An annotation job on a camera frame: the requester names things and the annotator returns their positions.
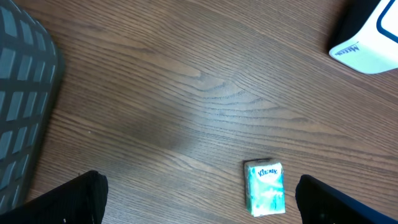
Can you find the grey plastic mesh basket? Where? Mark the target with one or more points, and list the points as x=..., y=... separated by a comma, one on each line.
x=31, y=72

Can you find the teal tissue pack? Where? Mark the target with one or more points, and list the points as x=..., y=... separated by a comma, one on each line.
x=264, y=184

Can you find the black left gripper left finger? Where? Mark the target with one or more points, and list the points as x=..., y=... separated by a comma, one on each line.
x=81, y=200

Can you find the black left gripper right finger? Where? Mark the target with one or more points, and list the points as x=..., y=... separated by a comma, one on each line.
x=320, y=203

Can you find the white barcode scanner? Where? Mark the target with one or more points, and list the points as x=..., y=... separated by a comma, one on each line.
x=365, y=38

